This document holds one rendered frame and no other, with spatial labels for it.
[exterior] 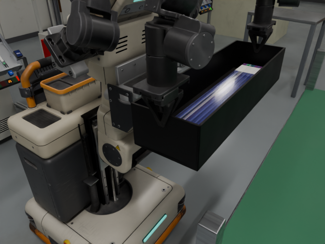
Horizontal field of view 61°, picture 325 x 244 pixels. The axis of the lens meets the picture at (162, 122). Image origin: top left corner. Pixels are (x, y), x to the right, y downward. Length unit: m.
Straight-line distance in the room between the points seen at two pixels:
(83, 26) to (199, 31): 0.31
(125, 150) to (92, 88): 0.38
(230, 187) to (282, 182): 1.32
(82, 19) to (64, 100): 0.59
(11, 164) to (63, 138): 1.26
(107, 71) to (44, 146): 0.40
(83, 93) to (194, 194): 1.05
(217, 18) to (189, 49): 5.02
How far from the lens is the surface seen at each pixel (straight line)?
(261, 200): 0.65
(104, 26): 0.69
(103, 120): 1.02
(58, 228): 1.50
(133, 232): 1.40
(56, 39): 0.80
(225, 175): 2.10
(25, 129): 1.21
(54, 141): 1.17
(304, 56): 3.18
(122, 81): 0.89
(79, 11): 0.68
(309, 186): 0.73
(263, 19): 0.99
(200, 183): 2.00
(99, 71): 0.98
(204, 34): 0.43
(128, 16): 0.88
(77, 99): 1.23
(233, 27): 5.32
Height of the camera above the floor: 1.41
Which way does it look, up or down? 33 degrees down
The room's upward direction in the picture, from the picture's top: straight up
